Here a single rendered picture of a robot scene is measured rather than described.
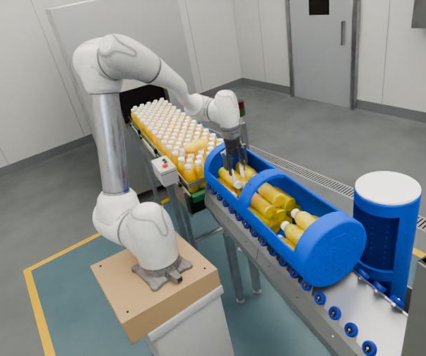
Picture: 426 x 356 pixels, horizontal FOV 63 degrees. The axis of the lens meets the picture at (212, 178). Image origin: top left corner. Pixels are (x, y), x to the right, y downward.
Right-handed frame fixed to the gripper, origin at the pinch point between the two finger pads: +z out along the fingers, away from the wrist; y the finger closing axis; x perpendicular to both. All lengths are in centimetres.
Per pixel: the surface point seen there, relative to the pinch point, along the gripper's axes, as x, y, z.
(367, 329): -83, 1, 24
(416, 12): 139, 293, -15
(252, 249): -22.0, -8.3, 29.1
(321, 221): -59, 2, -7
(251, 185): -20.6, -3.3, -4.6
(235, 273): 21, -3, 86
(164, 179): 41, -28, 11
